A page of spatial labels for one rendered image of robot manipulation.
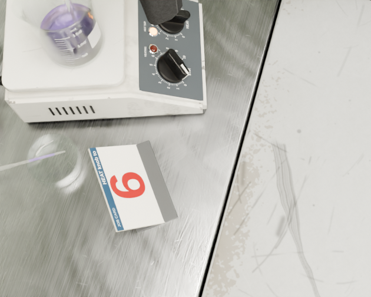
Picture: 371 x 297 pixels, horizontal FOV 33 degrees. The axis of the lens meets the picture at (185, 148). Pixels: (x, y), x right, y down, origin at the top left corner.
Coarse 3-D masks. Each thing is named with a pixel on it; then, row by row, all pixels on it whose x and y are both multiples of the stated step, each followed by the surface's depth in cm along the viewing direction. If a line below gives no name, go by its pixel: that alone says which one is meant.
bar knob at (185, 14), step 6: (180, 12) 65; (186, 12) 66; (174, 18) 65; (180, 18) 66; (186, 18) 66; (162, 24) 66; (168, 24) 66; (174, 24) 66; (180, 24) 67; (168, 30) 66; (174, 30) 66; (180, 30) 66
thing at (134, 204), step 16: (112, 160) 64; (128, 160) 66; (112, 176) 63; (128, 176) 64; (112, 192) 62; (128, 192) 64; (144, 192) 65; (128, 208) 63; (144, 208) 64; (128, 224) 62
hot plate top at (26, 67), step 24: (96, 0) 63; (120, 0) 63; (24, 24) 63; (120, 24) 62; (24, 48) 62; (120, 48) 61; (24, 72) 61; (48, 72) 61; (72, 72) 61; (96, 72) 61; (120, 72) 61
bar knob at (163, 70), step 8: (168, 56) 63; (176, 56) 63; (160, 64) 64; (168, 64) 64; (176, 64) 63; (184, 64) 64; (160, 72) 64; (168, 72) 64; (176, 72) 64; (184, 72) 63; (168, 80) 64; (176, 80) 64
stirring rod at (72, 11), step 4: (64, 0) 55; (68, 0) 55; (68, 4) 55; (72, 4) 56; (68, 8) 56; (72, 8) 56; (72, 12) 57; (76, 12) 57; (72, 16) 57; (76, 16) 57; (76, 20) 58
